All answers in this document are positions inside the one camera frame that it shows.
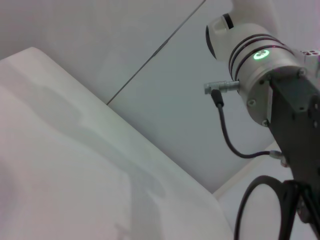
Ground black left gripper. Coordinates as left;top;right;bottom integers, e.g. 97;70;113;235
268;71;320;191

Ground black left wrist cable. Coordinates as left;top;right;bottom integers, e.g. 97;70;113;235
203;80;285;160

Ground black glasses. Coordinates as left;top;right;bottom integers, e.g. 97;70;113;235
233;174;320;240

